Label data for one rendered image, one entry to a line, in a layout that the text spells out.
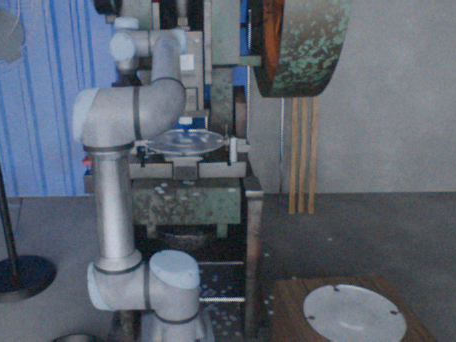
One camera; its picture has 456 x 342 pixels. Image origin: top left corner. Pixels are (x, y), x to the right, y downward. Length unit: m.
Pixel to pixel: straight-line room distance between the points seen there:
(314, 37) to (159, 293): 0.82
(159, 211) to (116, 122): 0.73
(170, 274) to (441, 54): 2.53
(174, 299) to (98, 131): 0.43
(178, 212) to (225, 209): 0.17
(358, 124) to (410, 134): 0.35
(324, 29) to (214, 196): 0.66
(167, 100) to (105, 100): 0.13
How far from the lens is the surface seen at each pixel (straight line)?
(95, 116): 0.93
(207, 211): 1.60
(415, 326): 1.53
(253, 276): 1.67
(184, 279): 1.04
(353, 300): 1.56
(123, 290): 1.07
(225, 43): 1.55
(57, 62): 2.92
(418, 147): 3.31
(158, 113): 0.92
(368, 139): 3.16
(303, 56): 1.37
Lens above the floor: 1.26
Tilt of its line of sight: 20 degrees down
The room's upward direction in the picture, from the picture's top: 2 degrees counter-clockwise
